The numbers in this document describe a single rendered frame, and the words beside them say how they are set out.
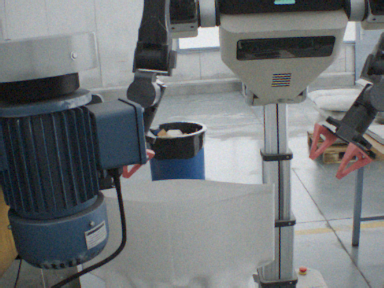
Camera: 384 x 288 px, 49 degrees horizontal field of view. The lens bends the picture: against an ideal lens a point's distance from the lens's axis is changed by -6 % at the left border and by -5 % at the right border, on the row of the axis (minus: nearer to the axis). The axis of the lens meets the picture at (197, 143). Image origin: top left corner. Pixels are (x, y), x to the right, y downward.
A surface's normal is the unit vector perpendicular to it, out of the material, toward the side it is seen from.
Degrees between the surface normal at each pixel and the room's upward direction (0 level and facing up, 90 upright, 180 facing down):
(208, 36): 90
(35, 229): 91
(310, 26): 40
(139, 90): 84
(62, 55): 91
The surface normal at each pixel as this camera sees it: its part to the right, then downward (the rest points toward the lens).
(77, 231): 0.62, 0.21
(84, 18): 0.02, 0.26
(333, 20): -0.04, -0.57
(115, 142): 0.42, 0.22
